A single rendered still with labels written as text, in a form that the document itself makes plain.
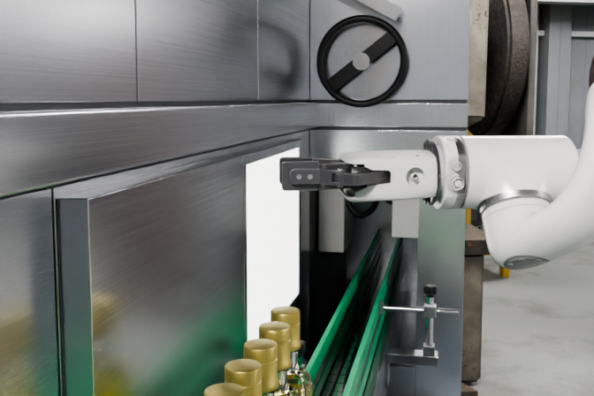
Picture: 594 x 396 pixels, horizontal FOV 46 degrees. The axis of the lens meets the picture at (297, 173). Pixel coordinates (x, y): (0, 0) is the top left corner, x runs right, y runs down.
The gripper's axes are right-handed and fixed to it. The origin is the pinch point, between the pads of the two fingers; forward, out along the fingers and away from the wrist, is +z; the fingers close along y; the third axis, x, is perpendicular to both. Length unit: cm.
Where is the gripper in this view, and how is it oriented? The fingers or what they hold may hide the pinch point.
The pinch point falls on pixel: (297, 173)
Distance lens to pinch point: 79.9
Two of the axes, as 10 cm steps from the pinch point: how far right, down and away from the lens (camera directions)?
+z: -10.0, 0.1, -0.7
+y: -0.7, -1.0, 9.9
